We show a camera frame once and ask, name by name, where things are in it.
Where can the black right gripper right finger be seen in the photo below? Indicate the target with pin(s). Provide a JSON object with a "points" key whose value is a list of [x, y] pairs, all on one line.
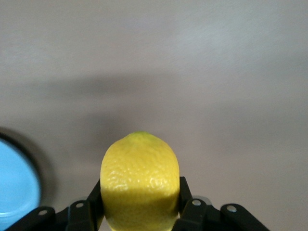
{"points": [[197, 211]]}

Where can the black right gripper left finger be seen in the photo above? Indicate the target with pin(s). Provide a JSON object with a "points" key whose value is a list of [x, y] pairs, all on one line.
{"points": [[81, 211]]}

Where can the yellow lemon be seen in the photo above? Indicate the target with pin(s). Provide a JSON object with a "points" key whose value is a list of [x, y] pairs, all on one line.
{"points": [[139, 178]]}

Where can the blue plate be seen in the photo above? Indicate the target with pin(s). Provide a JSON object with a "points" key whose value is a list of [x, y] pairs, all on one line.
{"points": [[16, 183]]}

